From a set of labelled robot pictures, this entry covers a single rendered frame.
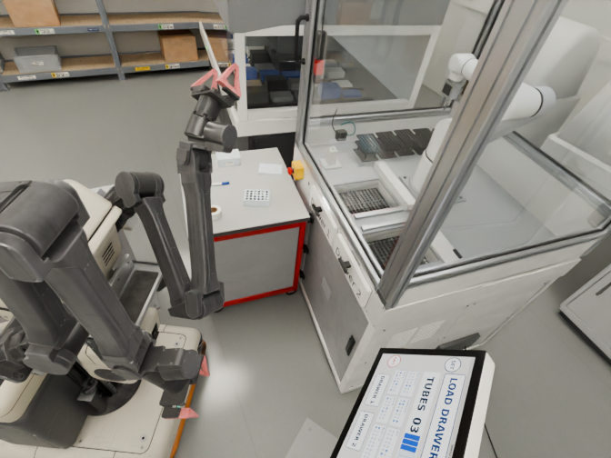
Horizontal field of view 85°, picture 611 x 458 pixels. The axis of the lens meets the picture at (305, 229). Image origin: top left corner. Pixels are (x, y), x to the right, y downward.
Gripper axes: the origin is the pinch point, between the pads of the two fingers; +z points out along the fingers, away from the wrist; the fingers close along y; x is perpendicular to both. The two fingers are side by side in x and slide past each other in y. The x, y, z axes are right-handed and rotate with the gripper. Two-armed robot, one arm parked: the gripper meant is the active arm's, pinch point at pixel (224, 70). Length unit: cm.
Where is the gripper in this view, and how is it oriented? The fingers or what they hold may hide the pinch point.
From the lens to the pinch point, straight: 97.0
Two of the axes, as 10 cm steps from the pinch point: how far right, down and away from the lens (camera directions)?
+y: 7.2, 1.8, -6.7
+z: 3.5, -9.3, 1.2
